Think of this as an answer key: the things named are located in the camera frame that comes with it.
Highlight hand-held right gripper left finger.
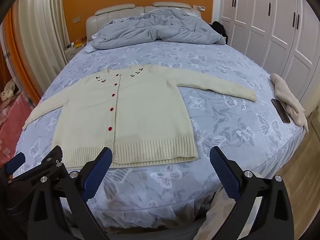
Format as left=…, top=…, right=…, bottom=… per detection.
left=29, top=147, right=112, bottom=240

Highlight black phone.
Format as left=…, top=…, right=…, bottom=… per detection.
left=271, top=98, right=291, bottom=124

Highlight white wardrobe doors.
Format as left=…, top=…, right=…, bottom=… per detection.
left=220, top=0, right=320, bottom=120

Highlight grey-blue duvet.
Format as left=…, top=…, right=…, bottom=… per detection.
left=86, top=8, right=227, bottom=50

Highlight cream plush toy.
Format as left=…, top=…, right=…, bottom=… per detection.
left=0, top=79, right=18, bottom=102

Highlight pink blanket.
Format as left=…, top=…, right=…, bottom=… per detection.
left=0, top=90, right=34, bottom=163

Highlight cream curtain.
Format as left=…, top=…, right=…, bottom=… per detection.
left=11, top=0, right=70, bottom=98

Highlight bedside table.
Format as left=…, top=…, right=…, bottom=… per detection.
left=62, top=41, right=87, bottom=60

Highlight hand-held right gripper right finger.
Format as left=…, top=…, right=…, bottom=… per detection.
left=209, top=145, right=294, bottom=240

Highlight cream knitted cardigan sweater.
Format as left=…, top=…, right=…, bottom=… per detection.
left=22, top=64, right=258, bottom=169

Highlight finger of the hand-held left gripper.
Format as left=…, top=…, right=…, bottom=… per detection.
left=3, top=152, right=26, bottom=184
left=10, top=145, right=66, bottom=183

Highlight blue butterfly bed sheet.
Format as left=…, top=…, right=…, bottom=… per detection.
left=14, top=40, right=310, bottom=228

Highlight beige cloth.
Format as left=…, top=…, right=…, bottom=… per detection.
left=270, top=73, right=310, bottom=133

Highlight black bag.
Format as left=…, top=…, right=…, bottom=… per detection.
left=211, top=21, right=228, bottom=45

